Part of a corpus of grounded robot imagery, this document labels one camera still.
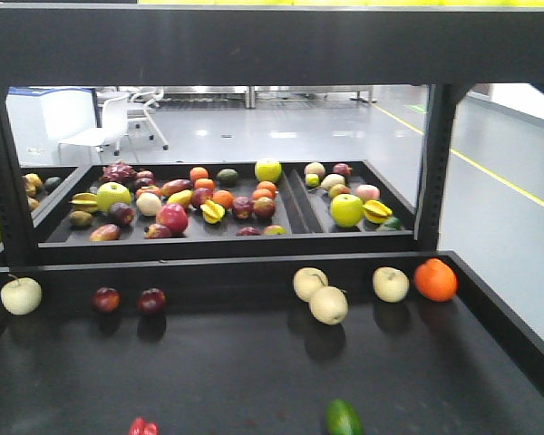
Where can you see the green avocado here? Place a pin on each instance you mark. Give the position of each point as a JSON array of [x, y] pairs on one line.
[[341, 418]]

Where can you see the red tomato cluster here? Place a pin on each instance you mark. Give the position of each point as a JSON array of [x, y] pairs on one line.
[[140, 426]]

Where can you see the black fruit display table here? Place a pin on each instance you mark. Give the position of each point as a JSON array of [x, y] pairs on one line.
[[236, 351]]

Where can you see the black rear fruit tray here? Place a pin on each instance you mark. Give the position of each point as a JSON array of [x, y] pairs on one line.
[[301, 225]]

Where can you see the orange fruit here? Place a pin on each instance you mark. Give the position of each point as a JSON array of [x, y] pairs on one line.
[[435, 280]]

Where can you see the pale pear rear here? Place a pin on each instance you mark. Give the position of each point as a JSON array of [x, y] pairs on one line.
[[307, 280]]

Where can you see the large green apple right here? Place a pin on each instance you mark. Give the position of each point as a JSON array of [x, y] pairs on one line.
[[346, 210]]

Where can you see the large green apple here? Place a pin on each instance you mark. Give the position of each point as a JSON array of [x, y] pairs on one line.
[[346, 210], [111, 192]]

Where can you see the big red apple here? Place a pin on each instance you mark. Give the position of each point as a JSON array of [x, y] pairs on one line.
[[174, 217]]

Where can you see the pale pear front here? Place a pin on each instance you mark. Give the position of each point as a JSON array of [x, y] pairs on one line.
[[328, 305]]

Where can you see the dark red plum right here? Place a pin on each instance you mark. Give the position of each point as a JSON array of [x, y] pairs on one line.
[[152, 302]]

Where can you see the dark red plum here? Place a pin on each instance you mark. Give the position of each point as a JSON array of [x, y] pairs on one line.
[[152, 302], [106, 300]]

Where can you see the large green apple left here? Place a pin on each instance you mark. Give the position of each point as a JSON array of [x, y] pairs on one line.
[[111, 192]]

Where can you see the white plastic chair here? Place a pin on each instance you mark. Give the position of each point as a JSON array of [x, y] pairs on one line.
[[114, 124]]

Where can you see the dark red plum left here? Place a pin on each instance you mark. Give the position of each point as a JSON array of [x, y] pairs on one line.
[[106, 300]]

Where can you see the pale apple left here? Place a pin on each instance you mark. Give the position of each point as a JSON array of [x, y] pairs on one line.
[[21, 295]]

